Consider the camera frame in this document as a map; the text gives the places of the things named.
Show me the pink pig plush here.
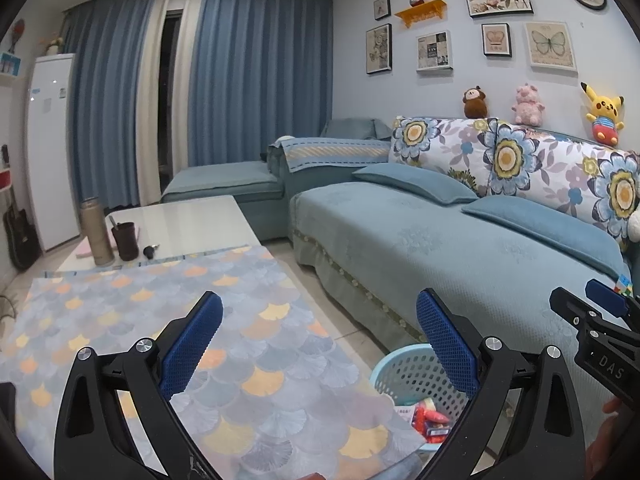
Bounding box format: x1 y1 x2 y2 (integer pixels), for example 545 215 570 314
511 83 546 126

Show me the teal throw pillow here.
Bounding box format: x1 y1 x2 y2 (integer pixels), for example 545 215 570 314
352 162 478 206
462 195 626 281

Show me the brown monkey plush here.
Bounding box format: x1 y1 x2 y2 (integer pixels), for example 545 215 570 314
461 86 490 120

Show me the light blue plastic basket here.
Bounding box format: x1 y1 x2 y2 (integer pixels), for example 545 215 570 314
370 342 481 453

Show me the black guitar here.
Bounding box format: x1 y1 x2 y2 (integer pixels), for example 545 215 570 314
2 145 41 271

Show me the floral back cushion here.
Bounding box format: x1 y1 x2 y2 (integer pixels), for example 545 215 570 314
390 117 498 196
482 122 601 221
580 152 640 251

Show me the orange wall shelf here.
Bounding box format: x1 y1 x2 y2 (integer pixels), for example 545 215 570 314
394 0 447 28

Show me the red and white wrapper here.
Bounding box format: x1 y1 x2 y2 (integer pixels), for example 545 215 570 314
412 397 451 443

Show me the black framed crown picture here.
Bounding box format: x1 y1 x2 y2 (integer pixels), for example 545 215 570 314
481 23 512 57

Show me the teal embroidered sofa cover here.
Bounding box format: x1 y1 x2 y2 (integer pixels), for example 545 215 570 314
290 180 640 461

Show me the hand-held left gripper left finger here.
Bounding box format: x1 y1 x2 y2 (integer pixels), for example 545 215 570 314
54 290 224 480

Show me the tall black picture frame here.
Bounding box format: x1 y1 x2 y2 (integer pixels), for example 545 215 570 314
366 23 393 75

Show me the scallop patterned table cloth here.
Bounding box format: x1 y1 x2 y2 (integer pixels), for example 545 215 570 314
0 245 426 480

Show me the yellow mouse plush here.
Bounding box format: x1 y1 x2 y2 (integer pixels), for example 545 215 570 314
580 81 626 147

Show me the white curtain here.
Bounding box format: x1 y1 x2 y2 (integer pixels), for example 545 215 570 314
135 0 206 206

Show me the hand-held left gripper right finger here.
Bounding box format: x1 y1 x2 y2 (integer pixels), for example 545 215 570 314
416 287 587 480

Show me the person's right hand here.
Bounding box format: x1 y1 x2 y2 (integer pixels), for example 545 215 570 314
586 396 626 478

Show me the teal fabric sofa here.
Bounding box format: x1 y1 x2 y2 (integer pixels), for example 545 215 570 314
160 116 640 461

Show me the brown cup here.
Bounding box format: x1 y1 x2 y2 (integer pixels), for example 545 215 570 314
111 221 140 262

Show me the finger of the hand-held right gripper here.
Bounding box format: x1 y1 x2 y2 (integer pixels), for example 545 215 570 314
585 279 640 331
549 286 626 333

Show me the blue curtain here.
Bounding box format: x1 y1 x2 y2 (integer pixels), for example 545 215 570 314
187 0 336 168
62 0 156 211

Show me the butterfly canvas picture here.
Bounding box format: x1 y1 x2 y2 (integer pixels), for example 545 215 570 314
525 21 578 72

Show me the newspaper print canvas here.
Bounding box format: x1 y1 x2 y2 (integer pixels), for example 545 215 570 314
416 31 453 73

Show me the white refrigerator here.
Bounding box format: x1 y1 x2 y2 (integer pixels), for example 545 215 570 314
27 54 81 253

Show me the gold thermos bottle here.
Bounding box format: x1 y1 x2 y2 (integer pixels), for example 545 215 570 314
79 195 115 267

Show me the striped teal folded throw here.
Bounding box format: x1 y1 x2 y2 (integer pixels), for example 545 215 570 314
267 136 391 176

